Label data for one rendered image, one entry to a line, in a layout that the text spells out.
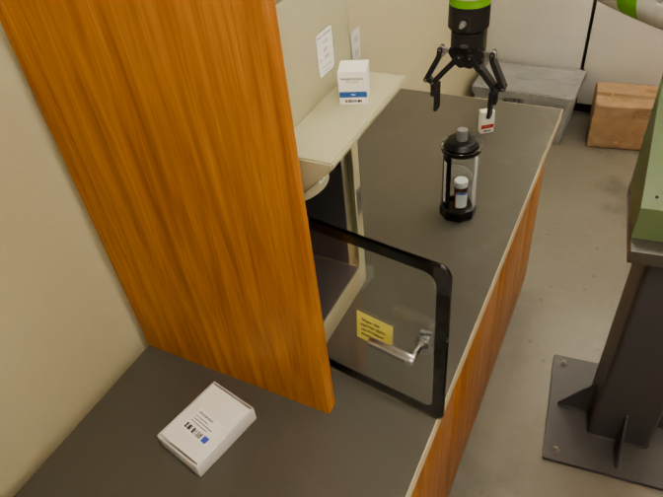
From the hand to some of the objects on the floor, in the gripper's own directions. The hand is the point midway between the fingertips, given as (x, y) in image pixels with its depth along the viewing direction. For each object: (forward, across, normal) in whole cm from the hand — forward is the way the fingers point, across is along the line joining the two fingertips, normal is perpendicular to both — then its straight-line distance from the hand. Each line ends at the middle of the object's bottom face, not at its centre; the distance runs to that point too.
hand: (463, 108), depth 147 cm
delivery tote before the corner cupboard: (+127, -18, +221) cm, 255 cm away
